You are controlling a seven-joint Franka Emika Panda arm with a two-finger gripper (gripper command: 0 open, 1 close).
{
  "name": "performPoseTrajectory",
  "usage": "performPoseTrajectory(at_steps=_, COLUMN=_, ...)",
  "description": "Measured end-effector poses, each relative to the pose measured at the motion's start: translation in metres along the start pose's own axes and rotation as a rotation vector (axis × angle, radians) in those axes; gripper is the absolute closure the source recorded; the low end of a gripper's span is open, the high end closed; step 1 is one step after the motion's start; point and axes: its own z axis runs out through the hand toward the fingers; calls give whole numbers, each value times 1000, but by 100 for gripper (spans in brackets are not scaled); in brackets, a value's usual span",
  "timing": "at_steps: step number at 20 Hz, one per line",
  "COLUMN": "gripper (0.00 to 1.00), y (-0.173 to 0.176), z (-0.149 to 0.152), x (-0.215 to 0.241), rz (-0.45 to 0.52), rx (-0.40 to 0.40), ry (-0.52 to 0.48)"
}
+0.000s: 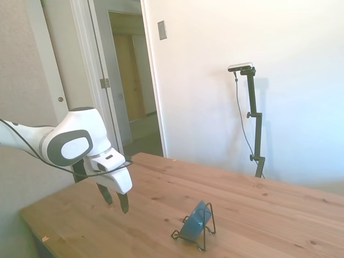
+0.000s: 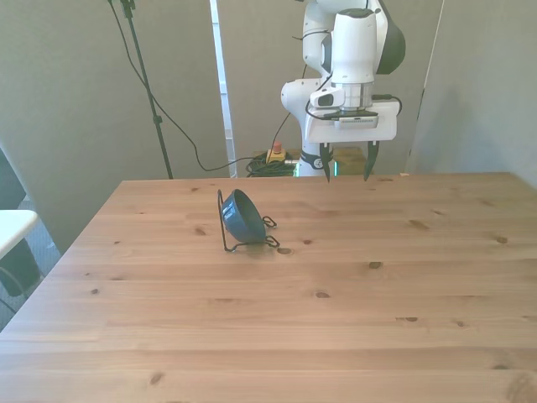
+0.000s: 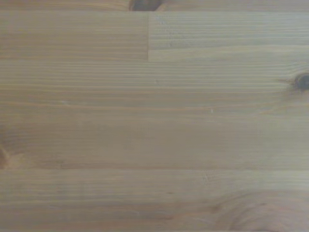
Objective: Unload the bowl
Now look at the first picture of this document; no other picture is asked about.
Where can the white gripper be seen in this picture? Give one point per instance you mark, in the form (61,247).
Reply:
(121,182)

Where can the blue bowl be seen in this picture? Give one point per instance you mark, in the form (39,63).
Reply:
(194,223)

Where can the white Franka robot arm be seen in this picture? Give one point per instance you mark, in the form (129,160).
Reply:
(80,121)

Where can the metal door hinge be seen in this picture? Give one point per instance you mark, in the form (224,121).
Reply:
(104,82)

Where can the wooden hallway door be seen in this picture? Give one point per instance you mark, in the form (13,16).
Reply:
(131,80)

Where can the grey open door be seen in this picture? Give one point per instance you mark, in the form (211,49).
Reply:
(107,53)

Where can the white closet door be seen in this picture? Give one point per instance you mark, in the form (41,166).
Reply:
(67,53)

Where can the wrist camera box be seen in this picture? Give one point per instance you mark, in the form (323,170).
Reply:
(79,169)

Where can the black camera stand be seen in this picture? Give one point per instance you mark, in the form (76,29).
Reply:
(255,107)

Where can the grey light switch plate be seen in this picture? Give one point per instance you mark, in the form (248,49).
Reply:
(162,30)

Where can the silver exterior camera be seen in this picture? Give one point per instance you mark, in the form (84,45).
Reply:
(240,66)

